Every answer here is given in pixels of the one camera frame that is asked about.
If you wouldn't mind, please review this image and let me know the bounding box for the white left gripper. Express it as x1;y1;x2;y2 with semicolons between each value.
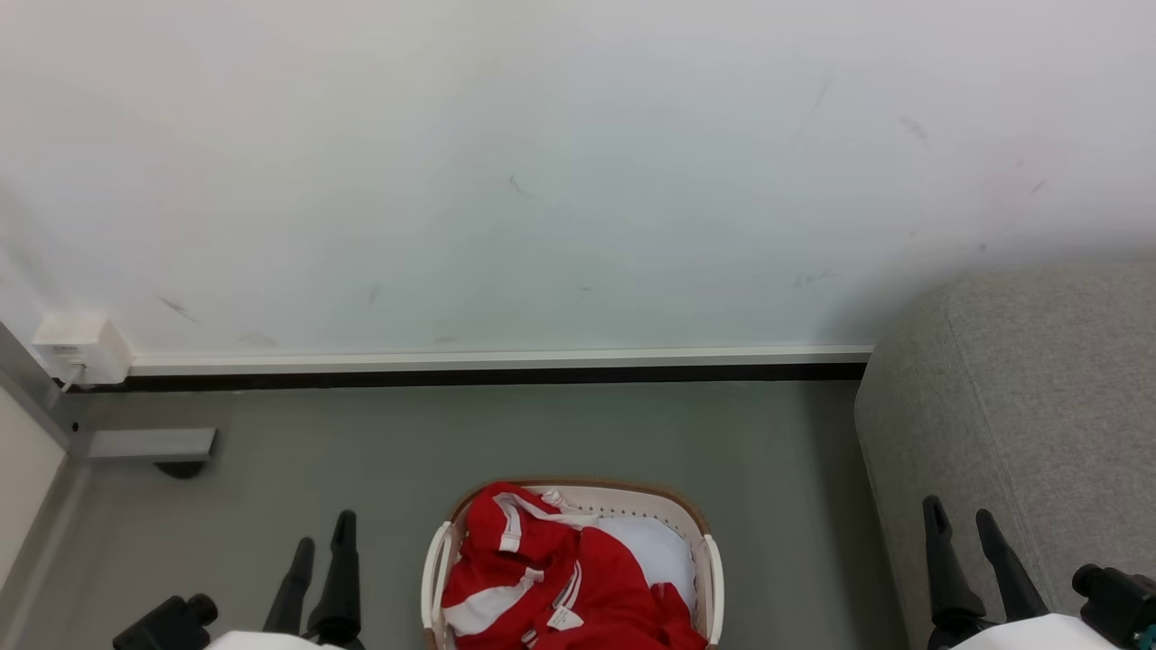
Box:
206;510;367;650

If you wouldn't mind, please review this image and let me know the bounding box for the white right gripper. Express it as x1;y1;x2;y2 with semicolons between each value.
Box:
921;495;1123;650

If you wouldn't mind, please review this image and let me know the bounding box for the red white-striped garment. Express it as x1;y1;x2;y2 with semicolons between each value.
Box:
441;482;709;650

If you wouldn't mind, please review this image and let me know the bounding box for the white laundry basket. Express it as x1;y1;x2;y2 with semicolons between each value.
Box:
420;478;726;650

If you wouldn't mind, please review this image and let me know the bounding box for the grey fabric sofa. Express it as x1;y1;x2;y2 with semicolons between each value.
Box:
853;262;1156;650

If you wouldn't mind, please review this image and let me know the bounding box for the grey metal door stop bar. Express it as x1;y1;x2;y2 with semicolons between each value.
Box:
86;427;219;463

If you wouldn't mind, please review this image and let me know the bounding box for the white and black baseboard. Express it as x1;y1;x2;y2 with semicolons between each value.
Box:
68;343;875;395

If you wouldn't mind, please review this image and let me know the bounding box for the white garment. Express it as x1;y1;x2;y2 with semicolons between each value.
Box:
540;487;699;617

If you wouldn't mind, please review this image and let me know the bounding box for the white wall socket box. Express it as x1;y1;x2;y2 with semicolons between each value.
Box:
32;311;134;386

